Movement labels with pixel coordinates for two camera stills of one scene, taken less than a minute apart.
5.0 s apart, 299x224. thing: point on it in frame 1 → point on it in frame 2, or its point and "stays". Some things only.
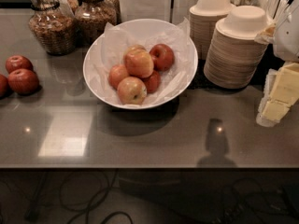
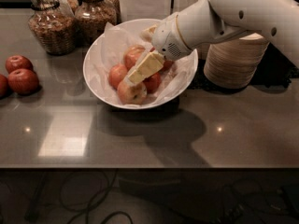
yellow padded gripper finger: [281, 92] → [152, 63]
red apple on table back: [17, 63] stays
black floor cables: [149, 195] stays
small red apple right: [152, 82] stays
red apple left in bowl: [116, 74] stays
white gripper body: [288, 37] → [167, 36]
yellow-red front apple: [132, 91] stays
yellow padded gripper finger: [267, 35] → [147, 34]
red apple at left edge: [5, 90] stays
